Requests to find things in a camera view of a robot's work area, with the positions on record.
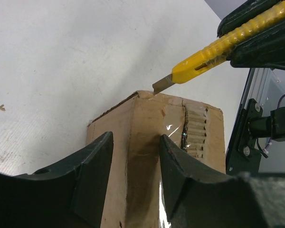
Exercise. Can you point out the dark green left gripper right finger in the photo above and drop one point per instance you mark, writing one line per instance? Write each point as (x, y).
(198, 196)

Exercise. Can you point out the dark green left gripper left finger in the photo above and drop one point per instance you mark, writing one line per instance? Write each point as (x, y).
(69, 193)

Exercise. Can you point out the brown cardboard express box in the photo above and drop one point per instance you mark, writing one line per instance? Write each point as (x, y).
(133, 192)

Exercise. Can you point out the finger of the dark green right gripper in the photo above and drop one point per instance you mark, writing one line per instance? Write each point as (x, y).
(264, 50)
(242, 14)

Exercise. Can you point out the yellow utility knife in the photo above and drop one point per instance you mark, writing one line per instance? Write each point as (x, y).
(218, 51)

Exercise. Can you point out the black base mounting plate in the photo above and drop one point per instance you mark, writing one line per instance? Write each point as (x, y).
(241, 153)

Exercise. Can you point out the aluminium front frame rail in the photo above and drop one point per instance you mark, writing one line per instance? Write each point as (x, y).
(267, 87)

